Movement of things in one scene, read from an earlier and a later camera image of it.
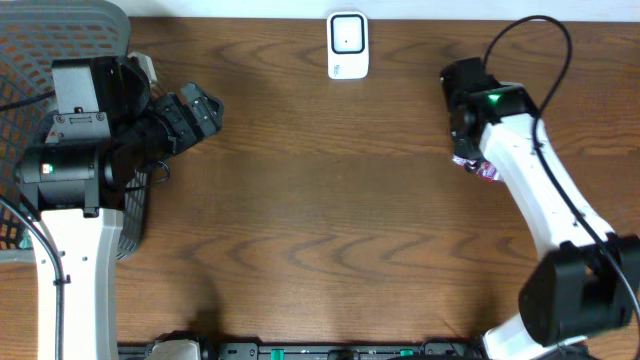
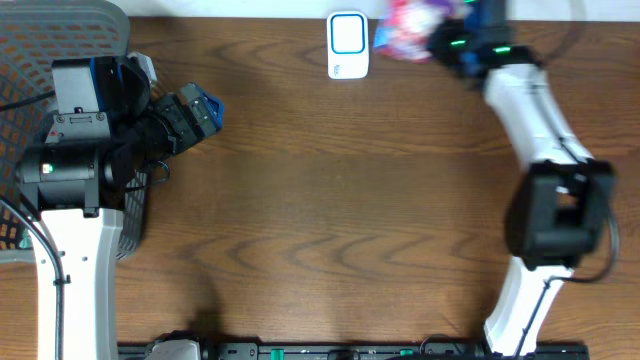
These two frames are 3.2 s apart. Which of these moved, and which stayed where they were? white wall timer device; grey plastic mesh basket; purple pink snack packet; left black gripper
Moved: purple pink snack packet
Stayed: white wall timer device; grey plastic mesh basket; left black gripper
